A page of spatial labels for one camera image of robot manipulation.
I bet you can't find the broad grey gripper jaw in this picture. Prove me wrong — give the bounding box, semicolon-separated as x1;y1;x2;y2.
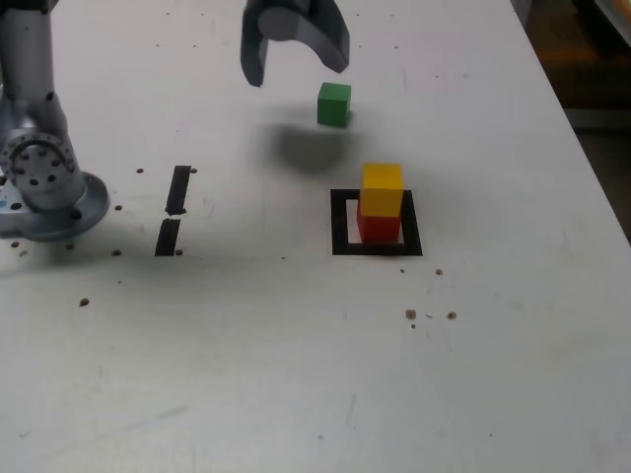
257;0;352;75

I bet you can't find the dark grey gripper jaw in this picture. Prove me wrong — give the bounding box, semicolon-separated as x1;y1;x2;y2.
239;0;272;90

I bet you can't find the green cube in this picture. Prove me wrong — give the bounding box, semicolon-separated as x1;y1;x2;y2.
316;82;353;128

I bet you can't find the yellow cube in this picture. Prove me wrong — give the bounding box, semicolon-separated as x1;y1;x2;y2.
358;163;404;218

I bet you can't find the red cube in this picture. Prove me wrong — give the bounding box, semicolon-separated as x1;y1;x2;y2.
356;200;401;244

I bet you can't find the black tape square outline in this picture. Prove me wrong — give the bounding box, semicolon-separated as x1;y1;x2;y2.
329;188;424;257

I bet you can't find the black tape strip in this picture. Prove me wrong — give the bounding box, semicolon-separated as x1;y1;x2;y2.
154;166;192;257

